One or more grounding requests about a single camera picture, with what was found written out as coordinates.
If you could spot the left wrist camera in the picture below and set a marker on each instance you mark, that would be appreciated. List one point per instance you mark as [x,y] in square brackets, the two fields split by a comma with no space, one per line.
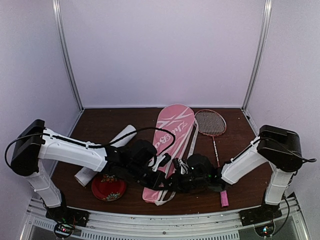
[161,161]

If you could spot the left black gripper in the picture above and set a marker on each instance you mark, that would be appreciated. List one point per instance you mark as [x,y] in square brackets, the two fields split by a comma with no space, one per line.
[160,176]

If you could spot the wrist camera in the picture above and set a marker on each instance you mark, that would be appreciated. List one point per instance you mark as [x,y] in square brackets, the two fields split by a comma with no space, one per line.
[180,166]
[161,161]

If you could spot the pink racket bag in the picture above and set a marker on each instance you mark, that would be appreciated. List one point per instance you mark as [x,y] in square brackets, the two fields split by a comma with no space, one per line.
[180,120]

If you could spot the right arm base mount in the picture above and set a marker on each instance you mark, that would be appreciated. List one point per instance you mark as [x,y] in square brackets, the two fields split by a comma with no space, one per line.
[262,218]

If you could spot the front aluminium rail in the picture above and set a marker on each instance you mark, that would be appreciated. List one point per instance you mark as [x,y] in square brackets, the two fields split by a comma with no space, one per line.
[225,225]

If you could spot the red floral plate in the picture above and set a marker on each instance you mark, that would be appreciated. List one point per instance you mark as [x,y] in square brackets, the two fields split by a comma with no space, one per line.
[108,188]

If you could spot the left aluminium frame post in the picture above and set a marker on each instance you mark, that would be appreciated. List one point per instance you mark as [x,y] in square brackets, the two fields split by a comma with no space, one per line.
[56,5]

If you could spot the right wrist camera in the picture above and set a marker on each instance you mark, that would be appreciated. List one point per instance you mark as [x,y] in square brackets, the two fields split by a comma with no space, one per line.
[180,166]

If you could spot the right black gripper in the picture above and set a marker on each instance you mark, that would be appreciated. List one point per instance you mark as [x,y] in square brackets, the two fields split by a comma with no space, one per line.
[176,186]

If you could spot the aluminium frame post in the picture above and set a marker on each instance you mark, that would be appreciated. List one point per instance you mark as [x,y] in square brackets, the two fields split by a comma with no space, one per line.
[264,30]
[56,5]

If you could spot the pink badminton racket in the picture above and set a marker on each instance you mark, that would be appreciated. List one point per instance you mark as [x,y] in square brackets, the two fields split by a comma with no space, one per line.
[211,123]

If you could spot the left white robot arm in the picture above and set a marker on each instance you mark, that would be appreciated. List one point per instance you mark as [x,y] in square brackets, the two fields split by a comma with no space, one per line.
[25,154]

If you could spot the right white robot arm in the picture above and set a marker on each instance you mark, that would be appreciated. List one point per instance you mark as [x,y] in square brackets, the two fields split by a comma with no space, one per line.
[276,147]

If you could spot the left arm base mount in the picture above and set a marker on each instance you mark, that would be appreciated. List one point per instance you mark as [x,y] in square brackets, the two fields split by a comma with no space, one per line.
[66,218]

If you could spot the right aluminium frame post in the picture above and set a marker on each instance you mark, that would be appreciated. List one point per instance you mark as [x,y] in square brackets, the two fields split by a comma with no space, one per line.
[264,30]

